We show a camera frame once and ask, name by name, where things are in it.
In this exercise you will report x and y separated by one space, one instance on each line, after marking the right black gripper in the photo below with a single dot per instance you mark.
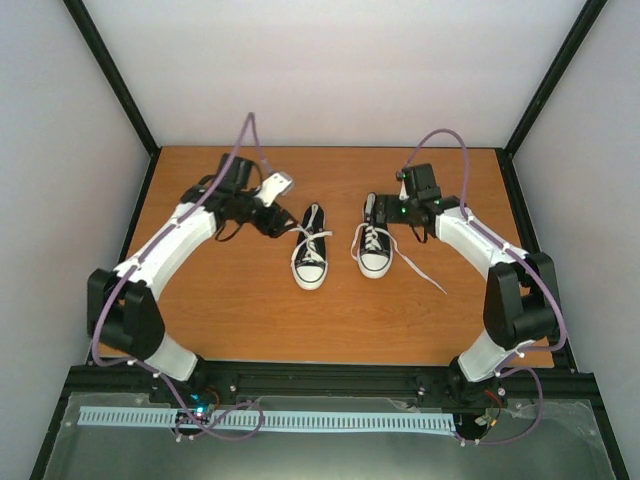
386 205

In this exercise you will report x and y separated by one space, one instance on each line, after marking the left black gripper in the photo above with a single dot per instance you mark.
274 226

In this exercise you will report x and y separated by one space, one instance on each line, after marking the white shoelace of sneaker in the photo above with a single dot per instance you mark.
310 248
400 255

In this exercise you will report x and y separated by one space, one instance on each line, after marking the black sneaker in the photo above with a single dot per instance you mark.
309 278
374 255

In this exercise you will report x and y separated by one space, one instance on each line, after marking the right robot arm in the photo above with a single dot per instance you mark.
520 304

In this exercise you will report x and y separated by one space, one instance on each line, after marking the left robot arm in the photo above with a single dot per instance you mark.
122 304

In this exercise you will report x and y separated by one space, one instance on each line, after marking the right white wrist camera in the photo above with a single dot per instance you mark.
403 194

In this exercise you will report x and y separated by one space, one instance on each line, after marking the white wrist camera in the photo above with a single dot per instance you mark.
403 194
277 184

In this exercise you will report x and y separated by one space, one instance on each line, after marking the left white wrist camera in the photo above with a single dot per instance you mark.
277 184

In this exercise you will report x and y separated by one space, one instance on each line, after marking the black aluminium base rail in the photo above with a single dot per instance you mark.
233 381

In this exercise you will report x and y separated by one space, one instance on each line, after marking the white slotted cable duct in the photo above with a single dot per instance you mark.
269 421

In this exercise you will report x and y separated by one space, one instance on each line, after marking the left black frame post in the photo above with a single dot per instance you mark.
92 37

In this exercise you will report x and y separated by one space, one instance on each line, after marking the black frame post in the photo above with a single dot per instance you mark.
570 46
92 37

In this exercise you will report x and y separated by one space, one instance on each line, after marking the right black frame post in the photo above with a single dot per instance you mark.
570 46

